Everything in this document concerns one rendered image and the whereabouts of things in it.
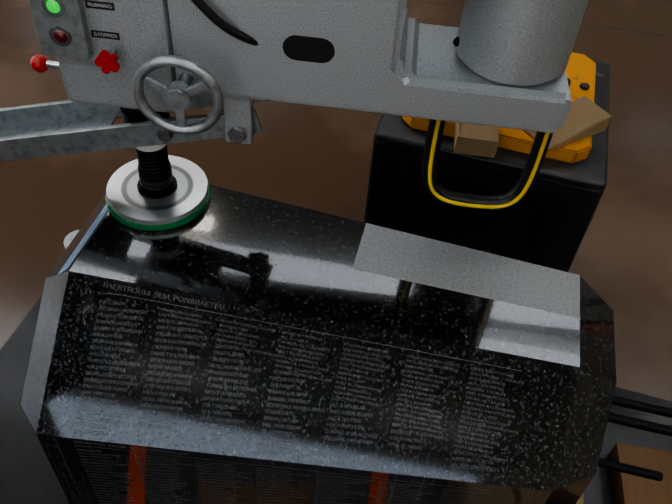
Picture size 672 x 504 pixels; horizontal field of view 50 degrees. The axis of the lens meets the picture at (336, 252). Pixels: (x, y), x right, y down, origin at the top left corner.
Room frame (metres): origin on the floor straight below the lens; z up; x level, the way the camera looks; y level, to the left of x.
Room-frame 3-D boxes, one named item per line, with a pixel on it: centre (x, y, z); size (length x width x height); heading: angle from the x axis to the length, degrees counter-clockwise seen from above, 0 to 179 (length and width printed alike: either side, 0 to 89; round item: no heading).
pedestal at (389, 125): (1.73, -0.42, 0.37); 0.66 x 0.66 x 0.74; 78
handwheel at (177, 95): (1.01, 0.28, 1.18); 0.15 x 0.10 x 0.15; 88
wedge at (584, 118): (1.54, -0.56, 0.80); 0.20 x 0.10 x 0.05; 124
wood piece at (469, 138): (1.50, -0.32, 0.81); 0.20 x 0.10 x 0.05; 176
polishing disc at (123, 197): (1.13, 0.39, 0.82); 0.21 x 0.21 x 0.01
